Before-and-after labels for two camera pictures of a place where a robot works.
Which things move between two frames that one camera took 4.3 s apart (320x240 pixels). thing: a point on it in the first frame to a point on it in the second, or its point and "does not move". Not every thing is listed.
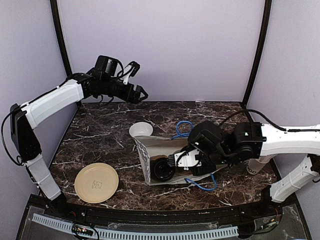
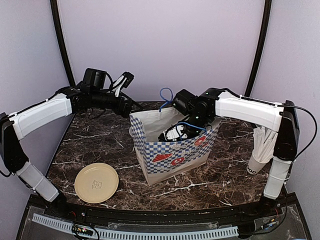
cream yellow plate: (96, 183) does not move
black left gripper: (134, 99) to (125, 112)
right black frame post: (268, 13) does not move
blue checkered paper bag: (150, 147) to (159, 160)
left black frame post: (59, 35) does not move
